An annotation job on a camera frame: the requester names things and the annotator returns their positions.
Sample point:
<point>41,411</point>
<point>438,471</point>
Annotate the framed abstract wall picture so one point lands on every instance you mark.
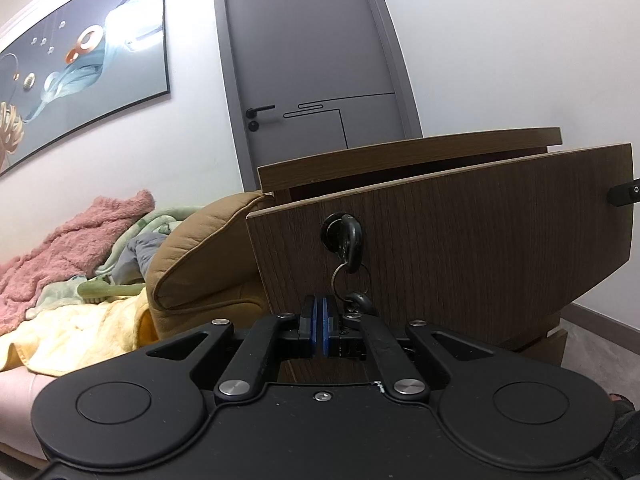
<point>75,60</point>

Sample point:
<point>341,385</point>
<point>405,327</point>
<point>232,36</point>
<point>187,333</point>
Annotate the grey cloth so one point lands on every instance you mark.
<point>142,255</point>

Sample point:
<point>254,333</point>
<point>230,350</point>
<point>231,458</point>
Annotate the pink sofa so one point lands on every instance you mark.
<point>17,405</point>

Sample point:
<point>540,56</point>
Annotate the person's dark clothing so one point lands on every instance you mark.
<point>625,435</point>

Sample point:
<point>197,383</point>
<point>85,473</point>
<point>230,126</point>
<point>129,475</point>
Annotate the grey door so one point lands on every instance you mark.
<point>310,40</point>

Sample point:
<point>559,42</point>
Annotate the yellow fleece blanket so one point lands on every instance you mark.
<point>75,332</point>

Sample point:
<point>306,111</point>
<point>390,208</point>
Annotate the pink fluffy blanket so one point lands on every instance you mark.
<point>65,250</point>

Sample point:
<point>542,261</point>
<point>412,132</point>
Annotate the tan leather armchair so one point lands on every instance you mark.
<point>205,265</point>

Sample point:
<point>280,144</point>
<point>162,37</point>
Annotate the pale green blanket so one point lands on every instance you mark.
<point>165,217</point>

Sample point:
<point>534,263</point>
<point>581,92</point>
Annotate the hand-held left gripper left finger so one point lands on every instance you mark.
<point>312,325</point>

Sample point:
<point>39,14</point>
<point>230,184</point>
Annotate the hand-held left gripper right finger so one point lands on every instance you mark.
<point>327,325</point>

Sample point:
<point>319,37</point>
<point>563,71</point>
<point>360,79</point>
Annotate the black key in lock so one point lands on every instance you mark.
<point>347,240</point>

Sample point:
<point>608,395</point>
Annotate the wooden drawer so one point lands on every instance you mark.
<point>475,240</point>

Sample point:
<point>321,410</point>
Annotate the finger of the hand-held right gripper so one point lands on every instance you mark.
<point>625,194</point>

